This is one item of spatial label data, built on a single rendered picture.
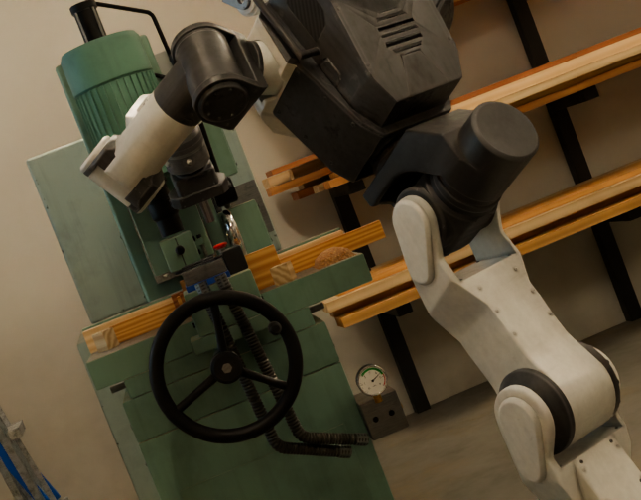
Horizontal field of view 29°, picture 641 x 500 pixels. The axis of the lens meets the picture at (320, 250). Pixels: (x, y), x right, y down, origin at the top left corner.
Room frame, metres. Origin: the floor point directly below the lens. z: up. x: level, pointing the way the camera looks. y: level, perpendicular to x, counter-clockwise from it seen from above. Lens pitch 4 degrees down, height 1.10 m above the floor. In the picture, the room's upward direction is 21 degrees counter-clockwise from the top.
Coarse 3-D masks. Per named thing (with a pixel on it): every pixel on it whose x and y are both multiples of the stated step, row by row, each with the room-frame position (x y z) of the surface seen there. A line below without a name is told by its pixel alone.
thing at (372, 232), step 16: (368, 224) 2.69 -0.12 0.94; (336, 240) 2.68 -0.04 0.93; (352, 240) 2.69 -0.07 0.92; (368, 240) 2.69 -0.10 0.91; (288, 256) 2.67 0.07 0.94; (304, 256) 2.68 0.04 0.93; (128, 320) 2.63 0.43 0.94; (144, 320) 2.64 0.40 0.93; (160, 320) 2.64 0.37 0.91; (128, 336) 2.63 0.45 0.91
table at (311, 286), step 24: (336, 264) 2.53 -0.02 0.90; (360, 264) 2.53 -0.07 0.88; (288, 288) 2.51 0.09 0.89; (312, 288) 2.52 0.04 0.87; (336, 288) 2.52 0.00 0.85; (288, 312) 2.51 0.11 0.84; (144, 336) 2.55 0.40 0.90; (192, 336) 2.49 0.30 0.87; (240, 336) 2.41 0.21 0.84; (96, 360) 2.47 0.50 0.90; (120, 360) 2.48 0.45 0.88; (144, 360) 2.48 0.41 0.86; (168, 360) 2.48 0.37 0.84; (96, 384) 2.47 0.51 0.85
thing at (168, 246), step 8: (184, 232) 2.62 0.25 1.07; (168, 240) 2.61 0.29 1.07; (176, 240) 2.61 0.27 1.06; (184, 240) 2.61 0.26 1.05; (192, 240) 2.61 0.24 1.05; (168, 248) 2.61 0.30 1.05; (192, 248) 2.61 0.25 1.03; (168, 256) 2.61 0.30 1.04; (176, 256) 2.61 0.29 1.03; (184, 256) 2.61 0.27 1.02; (192, 256) 2.61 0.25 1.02; (168, 264) 2.61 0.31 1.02; (176, 264) 2.61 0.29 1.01; (184, 264) 2.61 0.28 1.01
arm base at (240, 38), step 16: (192, 32) 2.01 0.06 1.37; (224, 32) 2.04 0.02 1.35; (176, 48) 2.02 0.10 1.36; (240, 48) 2.03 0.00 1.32; (240, 64) 2.02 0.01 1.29; (256, 64) 2.02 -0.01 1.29; (208, 80) 1.93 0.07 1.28; (224, 80) 1.93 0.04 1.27; (240, 80) 1.94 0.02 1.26; (256, 80) 1.98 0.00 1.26; (192, 96) 1.95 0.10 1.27; (208, 96) 1.94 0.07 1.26; (224, 96) 1.95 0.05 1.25; (240, 96) 1.96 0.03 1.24; (256, 96) 1.98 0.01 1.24; (208, 112) 1.96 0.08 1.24; (224, 112) 1.97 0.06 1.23; (240, 112) 1.98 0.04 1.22; (224, 128) 2.01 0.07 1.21
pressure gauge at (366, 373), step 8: (360, 368) 2.48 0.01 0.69; (368, 368) 2.46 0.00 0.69; (376, 368) 2.46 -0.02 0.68; (360, 376) 2.46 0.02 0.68; (368, 376) 2.46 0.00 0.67; (384, 376) 2.46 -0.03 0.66; (360, 384) 2.46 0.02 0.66; (368, 384) 2.46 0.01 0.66; (376, 384) 2.46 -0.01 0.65; (384, 384) 2.46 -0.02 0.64; (368, 392) 2.46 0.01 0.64; (376, 392) 2.46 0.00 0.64; (376, 400) 2.48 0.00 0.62
